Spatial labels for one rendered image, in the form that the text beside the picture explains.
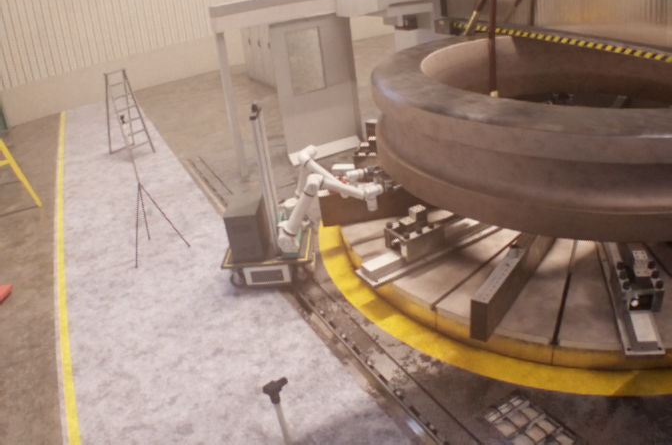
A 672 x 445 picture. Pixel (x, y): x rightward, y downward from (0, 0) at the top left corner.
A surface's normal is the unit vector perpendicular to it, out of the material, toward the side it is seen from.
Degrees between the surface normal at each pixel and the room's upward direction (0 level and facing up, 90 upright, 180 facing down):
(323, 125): 90
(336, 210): 90
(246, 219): 90
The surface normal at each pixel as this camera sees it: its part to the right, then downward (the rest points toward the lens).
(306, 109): 0.48, 0.30
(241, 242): 0.00, 0.40
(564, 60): -0.21, 0.41
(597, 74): -0.45, 0.40
